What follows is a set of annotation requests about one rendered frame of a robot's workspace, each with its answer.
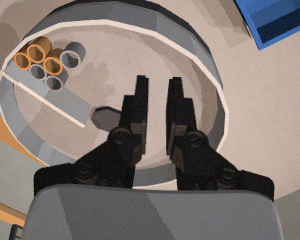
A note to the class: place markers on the bronze bushing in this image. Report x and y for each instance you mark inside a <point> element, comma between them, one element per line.
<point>20,60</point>
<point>52,67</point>
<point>34,54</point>

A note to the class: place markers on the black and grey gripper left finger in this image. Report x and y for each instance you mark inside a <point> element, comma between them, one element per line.
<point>108,164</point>

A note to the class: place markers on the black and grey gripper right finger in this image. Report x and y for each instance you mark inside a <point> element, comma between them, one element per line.
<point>204,168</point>

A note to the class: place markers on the grey metal bushing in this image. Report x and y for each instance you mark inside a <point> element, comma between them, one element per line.
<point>56,85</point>
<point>38,72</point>
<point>69,62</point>

